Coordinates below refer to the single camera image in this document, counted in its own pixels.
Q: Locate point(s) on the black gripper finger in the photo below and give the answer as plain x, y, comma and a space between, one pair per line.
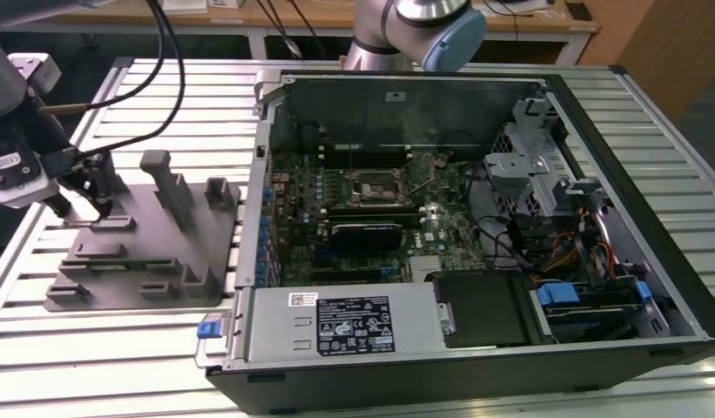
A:
102, 187
61, 206

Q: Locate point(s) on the silver CPU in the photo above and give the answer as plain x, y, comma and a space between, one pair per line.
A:
80, 223

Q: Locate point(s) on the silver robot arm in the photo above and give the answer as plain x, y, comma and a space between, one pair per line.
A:
415, 30

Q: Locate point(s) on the CPU socket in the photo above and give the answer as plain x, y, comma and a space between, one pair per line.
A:
373, 185

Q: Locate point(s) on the grey parts rack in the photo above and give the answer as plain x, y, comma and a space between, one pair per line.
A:
153, 248

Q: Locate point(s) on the green RAM stick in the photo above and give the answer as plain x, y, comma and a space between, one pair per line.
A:
129, 264

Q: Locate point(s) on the white box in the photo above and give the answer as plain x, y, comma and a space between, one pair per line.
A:
225, 2
182, 4

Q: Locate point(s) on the blue plastic latch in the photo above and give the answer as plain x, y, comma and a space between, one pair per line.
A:
208, 329

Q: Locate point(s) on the wooden desk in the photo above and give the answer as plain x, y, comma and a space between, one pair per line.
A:
228, 19

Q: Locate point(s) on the black RAM slot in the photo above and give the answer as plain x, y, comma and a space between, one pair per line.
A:
336, 158
373, 222
336, 153
373, 208
336, 148
336, 164
373, 212
373, 217

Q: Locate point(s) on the silver power supply unit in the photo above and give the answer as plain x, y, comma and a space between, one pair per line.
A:
264, 322

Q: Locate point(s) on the small black graphics card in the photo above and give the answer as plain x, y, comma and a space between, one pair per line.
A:
365, 238

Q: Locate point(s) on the silver chipset heatsink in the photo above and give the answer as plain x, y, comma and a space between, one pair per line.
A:
424, 267

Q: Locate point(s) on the round coin battery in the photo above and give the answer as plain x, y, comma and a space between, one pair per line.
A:
441, 161

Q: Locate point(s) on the green motherboard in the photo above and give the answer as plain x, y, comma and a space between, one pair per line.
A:
455, 237

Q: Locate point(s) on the black PC case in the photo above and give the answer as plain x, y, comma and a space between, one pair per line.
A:
391, 383

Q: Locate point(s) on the perforated metal drive cage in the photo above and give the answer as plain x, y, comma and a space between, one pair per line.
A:
511, 167

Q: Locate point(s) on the black plastic drive cover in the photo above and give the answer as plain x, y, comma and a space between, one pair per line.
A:
484, 309

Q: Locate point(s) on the hard disk in blue carrier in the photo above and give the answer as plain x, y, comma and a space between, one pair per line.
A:
557, 295

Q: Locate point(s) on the small black device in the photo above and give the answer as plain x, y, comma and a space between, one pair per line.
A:
579, 9

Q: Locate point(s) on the metal disk bay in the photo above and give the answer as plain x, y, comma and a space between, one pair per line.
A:
661, 324

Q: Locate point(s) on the brown wooden cabinet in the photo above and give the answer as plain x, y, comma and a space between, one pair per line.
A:
671, 52

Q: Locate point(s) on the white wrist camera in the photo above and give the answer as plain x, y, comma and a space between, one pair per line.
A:
20, 191

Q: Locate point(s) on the grey wrist mount bracket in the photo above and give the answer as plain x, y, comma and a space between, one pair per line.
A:
40, 72

